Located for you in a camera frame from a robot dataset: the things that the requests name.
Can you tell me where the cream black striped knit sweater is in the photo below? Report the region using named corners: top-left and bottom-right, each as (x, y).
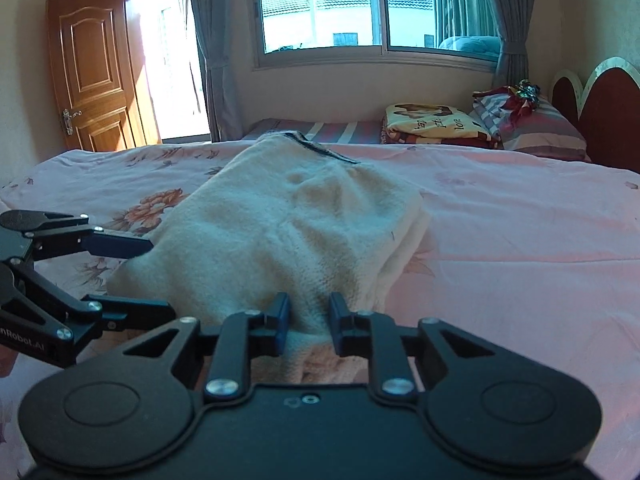
top-left (106, 131), bottom-right (430, 384)

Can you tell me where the person's left hand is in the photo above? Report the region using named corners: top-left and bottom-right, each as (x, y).
top-left (0, 346), bottom-right (18, 378)

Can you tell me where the wooden door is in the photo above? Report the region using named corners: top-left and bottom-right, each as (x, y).
top-left (46, 0), bottom-right (160, 152)

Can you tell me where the pink floral bed sheet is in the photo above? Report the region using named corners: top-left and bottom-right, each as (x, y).
top-left (1, 142), bottom-right (639, 479)

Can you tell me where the striped purple mattress cover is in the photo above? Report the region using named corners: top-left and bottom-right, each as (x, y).
top-left (244, 118), bottom-right (382, 144)

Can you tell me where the yellow red folded blanket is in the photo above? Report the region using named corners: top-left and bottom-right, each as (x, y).
top-left (381, 103), bottom-right (499, 150)

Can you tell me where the red plaid folded cloth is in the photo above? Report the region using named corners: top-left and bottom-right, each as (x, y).
top-left (472, 79), bottom-right (540, 126)

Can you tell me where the striped pillow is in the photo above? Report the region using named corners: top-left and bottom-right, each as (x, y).
top-left (473, 92), bottom-right (589, 162)

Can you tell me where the left grey curtain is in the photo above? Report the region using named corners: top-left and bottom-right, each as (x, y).
top-left (191, 0), bottom-right (243, 142)

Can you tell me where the grey curtain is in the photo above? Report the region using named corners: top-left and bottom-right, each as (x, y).
top-left (191, 0), bottom-right (243, 142)
top-left (492, 0), bottom-right (535, 87)

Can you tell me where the teal blanket outside window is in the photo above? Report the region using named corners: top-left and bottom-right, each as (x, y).
top-left (438, 36), bottom-right (501, 62)

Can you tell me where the red heart-shaped headboard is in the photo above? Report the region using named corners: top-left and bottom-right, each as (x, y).
top-left (550, 56), bottom-right (640, 172)

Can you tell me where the right grey curtain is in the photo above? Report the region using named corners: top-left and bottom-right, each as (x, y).
top-left (492, 0), bottom-right (535, 87)

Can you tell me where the metal door handle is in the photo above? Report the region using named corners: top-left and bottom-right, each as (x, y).
top-left (61, 108), bottom-right (82, 136)

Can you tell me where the window with grey frame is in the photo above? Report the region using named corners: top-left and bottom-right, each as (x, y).
top-left (253, 0), bottom-right (498, 70)

